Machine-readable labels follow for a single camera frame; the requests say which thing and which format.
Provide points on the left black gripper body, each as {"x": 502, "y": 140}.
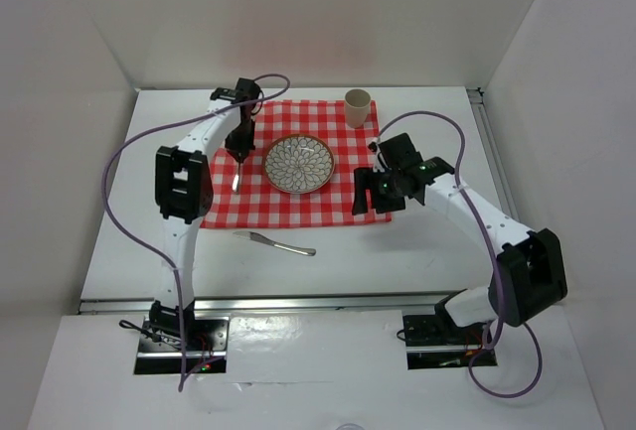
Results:
{"x": 239, "y": 139}

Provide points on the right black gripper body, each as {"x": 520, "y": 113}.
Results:
{"x": 397, "y": 173}

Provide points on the silver fork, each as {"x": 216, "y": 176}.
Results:
{"x": 237, "y": 179}

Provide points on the red white checkered cloth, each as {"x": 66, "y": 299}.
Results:
{"x": 259, "y": 204}

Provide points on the patterned ceramic plate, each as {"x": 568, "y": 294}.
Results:
{"x": 298, "y": 164}

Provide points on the beige paper cup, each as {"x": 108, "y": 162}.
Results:
{"x": 357, "y": 106}

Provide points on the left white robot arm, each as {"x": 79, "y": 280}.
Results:
{"x": 184, "y": 195}

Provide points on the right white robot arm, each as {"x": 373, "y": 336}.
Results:
{"x": 528, "y": 275}

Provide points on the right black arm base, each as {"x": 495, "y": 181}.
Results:
{"x": 434, "y": 341}

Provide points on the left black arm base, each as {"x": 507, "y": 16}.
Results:
{"x": 159, "y": 353}

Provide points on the silver table knife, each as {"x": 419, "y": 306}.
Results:
{"x": 260, "y": 238}

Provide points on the aluminium rail right side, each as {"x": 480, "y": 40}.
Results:
{"x": 494, "y": 158}

